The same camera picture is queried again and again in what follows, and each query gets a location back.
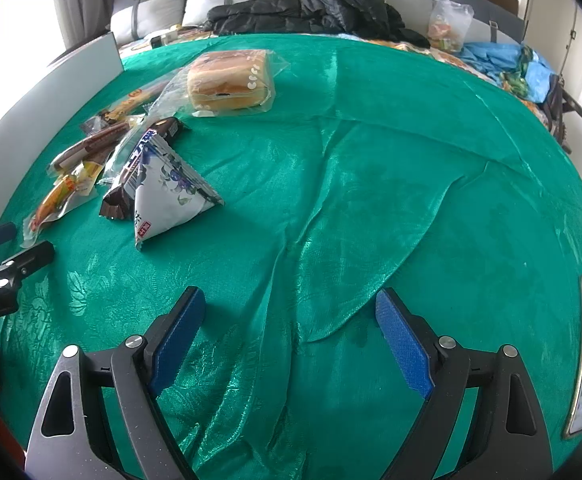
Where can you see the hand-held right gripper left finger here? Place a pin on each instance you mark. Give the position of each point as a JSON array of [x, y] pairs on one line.
[[178, 340]]

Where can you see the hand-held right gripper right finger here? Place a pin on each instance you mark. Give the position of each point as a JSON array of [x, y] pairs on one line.
[[403, 345]]

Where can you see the clear sausage packet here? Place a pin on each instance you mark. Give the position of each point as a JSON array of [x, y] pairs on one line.
[[53, 205]]

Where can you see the yellow dried tofu packet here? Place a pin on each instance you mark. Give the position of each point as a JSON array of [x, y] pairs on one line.
[[87, 172]]

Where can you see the long dark snack packet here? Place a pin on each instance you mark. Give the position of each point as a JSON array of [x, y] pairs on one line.
[[131, 101]]

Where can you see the bread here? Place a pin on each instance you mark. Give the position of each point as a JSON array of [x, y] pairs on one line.
[[228, 82]]

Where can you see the dark chocolate bar wrapper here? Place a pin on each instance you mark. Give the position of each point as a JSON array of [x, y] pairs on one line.
[[120, 195]]

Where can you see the brown sausage stick packet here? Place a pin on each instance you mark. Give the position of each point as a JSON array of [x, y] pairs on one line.
[[91, 145]]

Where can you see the white board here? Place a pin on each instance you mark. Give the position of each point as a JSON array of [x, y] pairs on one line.
[[36, 110]]

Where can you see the white triangular floral packet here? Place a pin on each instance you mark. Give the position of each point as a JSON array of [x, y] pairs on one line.
[[171, 195]]

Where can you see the green patterned cloth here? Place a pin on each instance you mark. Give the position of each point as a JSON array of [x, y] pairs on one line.
[[371, 200]]

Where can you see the grey curtain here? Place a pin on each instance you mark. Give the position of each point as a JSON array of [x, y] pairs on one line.
[[83, 0]]

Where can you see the dark folding chair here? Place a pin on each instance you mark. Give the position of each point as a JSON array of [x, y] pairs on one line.
[[566, 110]]

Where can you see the blue cloth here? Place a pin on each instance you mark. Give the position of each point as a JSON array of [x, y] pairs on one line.
[[496, 60]]

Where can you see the clear plastic bag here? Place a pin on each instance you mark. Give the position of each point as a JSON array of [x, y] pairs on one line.
[[448, 25]]

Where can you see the black puffer jacket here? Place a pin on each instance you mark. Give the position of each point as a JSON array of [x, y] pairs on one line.
[[321, 10]]

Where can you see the white wardrobe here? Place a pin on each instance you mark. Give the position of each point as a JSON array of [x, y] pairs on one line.
[[561, 20]]

